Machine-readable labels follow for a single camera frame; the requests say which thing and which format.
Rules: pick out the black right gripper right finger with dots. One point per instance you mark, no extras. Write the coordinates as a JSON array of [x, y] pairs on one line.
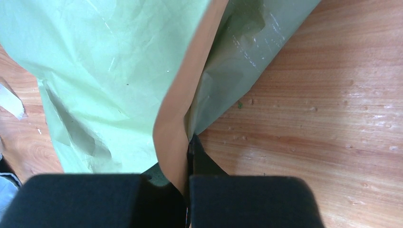
[[220, 200]]

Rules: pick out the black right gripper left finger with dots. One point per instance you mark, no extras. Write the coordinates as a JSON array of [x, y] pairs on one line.
[[146, 200]]

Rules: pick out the green and peach wrapping paper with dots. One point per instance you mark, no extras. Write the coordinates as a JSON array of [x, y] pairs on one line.
[[126, 83]]

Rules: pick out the light blue cloth bag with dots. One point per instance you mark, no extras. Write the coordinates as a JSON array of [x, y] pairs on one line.
[[9, 185]]

